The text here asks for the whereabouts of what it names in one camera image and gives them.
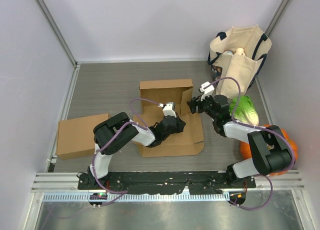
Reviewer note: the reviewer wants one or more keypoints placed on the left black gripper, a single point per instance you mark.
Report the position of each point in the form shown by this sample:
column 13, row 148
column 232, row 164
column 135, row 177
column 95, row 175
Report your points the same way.
column 180, row 125

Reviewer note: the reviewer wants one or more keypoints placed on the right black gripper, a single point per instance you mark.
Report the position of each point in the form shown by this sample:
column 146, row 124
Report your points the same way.
column 195, row 102

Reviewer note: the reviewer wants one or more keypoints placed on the brown cardboard sheet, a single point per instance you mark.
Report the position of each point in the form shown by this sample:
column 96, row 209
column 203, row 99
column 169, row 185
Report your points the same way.
column 179, row 91

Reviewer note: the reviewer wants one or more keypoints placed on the brown cardboard box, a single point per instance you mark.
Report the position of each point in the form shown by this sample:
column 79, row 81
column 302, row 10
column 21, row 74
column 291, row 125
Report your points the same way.
column 75, row 137

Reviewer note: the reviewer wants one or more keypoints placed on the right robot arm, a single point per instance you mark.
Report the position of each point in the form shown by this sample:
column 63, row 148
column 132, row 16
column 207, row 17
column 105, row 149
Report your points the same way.
column 226, row 126

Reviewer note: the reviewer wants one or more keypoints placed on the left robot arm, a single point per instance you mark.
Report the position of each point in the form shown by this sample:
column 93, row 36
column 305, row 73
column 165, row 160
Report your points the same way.
column 113, row 134

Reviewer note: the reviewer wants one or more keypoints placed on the green lettuce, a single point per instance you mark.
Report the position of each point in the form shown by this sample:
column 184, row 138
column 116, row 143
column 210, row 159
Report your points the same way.
column 245, row 110

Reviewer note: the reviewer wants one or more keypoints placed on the beige canvas tote bag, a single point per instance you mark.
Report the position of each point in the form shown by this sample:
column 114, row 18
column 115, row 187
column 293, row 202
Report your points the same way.
column 238, row 72

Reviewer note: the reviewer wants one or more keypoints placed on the orange pumpkin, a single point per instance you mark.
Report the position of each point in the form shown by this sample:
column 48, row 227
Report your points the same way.
column 271, row 150

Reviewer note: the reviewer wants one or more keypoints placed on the white bottle in bag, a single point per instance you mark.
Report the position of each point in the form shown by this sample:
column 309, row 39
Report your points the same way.
column 238, row 51

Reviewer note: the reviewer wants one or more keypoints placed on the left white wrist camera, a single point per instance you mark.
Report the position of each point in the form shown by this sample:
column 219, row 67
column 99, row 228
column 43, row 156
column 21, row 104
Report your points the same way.
column 168, row 109

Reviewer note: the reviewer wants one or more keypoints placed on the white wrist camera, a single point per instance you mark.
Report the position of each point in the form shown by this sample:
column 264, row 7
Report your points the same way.
column 168, row 109
column 206, row 90

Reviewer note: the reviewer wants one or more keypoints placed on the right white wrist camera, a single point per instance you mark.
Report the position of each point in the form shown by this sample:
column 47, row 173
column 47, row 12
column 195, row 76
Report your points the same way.
column 206, row 90

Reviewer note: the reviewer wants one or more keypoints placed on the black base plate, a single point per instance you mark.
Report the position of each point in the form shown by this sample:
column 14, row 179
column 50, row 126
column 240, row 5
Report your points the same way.
column 169, row 183

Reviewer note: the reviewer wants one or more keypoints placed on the slotted cable duct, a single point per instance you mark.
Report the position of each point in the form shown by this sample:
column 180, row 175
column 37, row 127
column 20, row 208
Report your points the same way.
column 92, row 197

